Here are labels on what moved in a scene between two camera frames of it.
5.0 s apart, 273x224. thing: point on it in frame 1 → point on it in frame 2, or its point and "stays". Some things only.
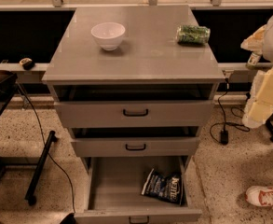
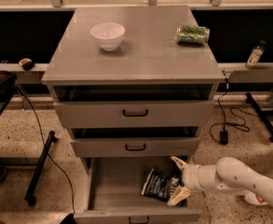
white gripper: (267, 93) → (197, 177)
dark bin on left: (1, 85) stays
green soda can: (192, 34) stays
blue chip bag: (168, 187) stays
